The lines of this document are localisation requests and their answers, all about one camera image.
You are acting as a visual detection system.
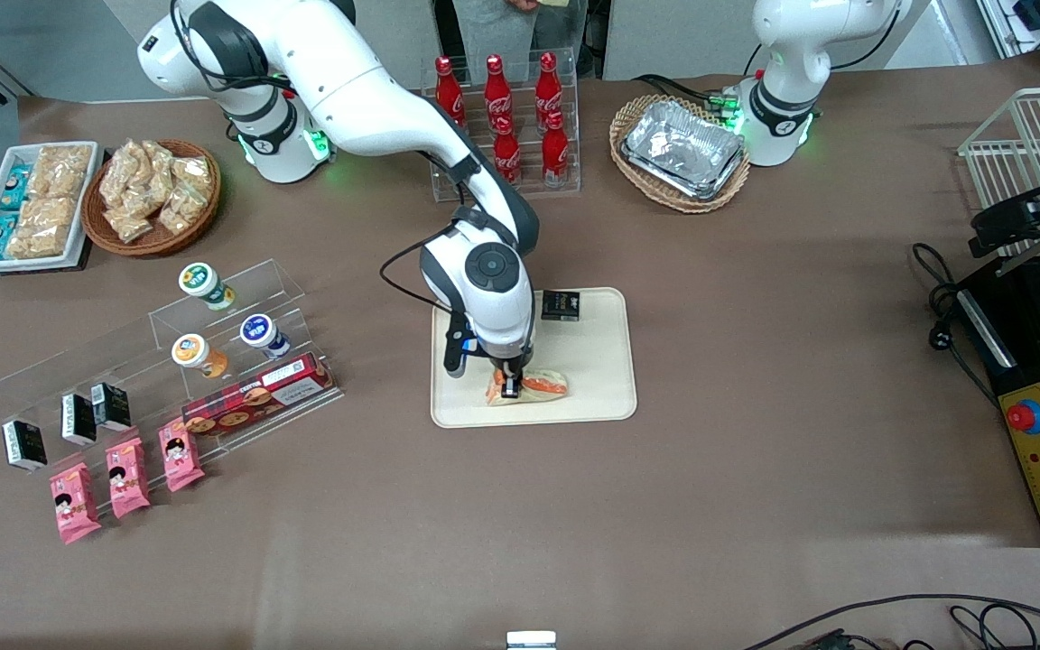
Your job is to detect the clear acrylic bottle rack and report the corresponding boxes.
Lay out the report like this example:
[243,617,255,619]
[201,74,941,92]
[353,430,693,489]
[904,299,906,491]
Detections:
[419,47,581,203]

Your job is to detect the green lid yogurt cup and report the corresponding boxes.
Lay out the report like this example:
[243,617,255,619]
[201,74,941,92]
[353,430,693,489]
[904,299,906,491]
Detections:
[179,262,237,311]

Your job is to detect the aluminium frame rack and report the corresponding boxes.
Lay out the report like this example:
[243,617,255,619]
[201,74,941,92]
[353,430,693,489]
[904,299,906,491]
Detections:
[976,0,1040,69]

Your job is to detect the black sealing machine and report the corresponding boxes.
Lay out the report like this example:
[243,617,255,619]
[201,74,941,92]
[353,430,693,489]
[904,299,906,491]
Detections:
[953,255,1040,548]

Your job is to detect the small black white carton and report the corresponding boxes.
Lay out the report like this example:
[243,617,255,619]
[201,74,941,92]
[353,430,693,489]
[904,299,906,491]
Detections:
[2,418,48,473]
[60,393,98,447]
[90,383,133,432]

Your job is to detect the clear acrylic stepped shelf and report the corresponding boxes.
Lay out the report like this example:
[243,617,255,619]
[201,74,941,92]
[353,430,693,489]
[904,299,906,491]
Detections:
[0,259,345,520]

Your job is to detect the aluminium foil tray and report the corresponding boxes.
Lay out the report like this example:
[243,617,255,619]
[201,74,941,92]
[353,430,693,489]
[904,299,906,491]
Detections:
[621,99,747,200]

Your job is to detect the blue lid yogurt cup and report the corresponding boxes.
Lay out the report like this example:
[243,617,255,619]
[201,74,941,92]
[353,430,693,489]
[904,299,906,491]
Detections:
[240,313,292,360]

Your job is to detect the pink snack packet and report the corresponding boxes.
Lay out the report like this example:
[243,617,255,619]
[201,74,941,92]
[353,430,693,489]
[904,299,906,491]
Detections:
[105,437,152,519]
[157,418,206,493]
[49,462,102,545]

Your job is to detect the light wicker basket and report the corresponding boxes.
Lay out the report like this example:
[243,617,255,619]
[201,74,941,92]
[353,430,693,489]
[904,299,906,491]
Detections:
[609,94,752,214]

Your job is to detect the white wire basket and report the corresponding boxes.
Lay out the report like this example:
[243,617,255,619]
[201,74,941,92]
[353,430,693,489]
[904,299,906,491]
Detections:
[958,86,1040,258]

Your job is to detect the black arm base cable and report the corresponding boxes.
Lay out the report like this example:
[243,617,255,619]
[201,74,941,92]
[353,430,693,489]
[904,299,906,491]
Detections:
[633,74,730,114]

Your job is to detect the triangle sandwich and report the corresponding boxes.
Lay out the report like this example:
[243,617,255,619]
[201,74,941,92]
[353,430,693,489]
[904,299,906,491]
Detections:
[484,366,569,407]

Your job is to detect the brown table cover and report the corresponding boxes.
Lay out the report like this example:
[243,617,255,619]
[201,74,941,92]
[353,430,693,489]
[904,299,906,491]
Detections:
[0,50,1040,650]

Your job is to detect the red cola bottle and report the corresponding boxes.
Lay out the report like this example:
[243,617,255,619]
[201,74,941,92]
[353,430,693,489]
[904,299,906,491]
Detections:
[484,54,514,123]
[434,56,467,123]
[542,111,570,186]
[493,117,522,186]
[534,51,564,118]

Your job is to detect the flat bag of crackers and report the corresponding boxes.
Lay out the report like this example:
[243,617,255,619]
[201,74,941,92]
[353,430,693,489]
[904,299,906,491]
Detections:
[19,197,79,237]
[4,230,66,261]
[32,144,93,201]

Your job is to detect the person in grey trousers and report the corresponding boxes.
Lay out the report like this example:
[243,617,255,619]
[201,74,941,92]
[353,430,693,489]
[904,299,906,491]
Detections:
[452,0,590,75]

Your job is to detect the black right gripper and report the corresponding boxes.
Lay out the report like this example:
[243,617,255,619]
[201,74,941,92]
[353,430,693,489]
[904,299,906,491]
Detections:
[461,336,534,400]

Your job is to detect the orange lid yogurt cup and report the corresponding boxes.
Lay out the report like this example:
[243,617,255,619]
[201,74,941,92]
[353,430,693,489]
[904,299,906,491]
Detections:
[171,333,230,379]

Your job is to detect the red cookie box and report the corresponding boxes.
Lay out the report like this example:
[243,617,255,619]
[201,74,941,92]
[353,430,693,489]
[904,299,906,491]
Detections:
[181,353,338,439]

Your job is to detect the looped black cable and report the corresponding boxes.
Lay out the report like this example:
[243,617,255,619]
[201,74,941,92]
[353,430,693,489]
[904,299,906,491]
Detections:
[949,603,1040,650]

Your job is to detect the long black cable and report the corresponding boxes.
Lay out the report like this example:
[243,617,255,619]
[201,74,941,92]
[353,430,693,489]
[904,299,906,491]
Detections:
[741,593,1040,650]

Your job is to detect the brown wicker basket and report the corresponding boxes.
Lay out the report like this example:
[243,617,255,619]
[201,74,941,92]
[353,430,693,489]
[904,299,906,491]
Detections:
[82,138,222,258]

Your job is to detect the clear bag of snacks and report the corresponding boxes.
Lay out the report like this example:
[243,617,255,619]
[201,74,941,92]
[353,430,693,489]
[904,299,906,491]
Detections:
[143,143,176,186]
[107,209,155,243]
[157,185,200,234]
[118,181,164,218]
[105,140,146,195]
[172,155,212,195]

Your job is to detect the black power cable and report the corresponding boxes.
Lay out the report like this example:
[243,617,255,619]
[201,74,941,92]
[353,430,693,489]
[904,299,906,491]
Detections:
[911,242,1004,407]

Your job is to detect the cream plastic tray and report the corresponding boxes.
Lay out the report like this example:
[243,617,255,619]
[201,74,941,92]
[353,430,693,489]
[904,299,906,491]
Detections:
[431,287,638,429]

